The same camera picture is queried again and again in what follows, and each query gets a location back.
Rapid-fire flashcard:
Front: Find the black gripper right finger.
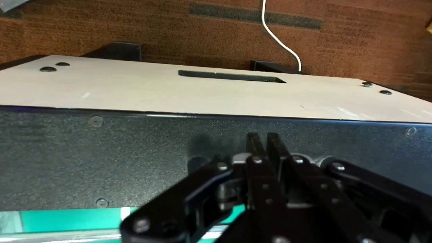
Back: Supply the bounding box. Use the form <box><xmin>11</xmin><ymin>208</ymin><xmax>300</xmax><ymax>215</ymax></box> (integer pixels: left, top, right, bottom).
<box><xmin>268</xmin><ymin>133</ymin><xmax>432</xmax><ymax>243</ymax></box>

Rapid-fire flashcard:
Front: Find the white cable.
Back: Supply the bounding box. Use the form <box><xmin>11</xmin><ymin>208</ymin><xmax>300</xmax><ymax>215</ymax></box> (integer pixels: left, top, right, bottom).
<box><xmin>260</xmin><ymin>0</ymin><xmax>304</xmax><ymax>73</ymax></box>

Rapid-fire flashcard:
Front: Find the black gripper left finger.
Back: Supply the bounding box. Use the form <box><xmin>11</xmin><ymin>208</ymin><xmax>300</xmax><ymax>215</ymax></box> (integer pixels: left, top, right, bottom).
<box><xmin>121</xmin><ymin>133</ymin><xmax>277</xmax><ymax>243</ymax></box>

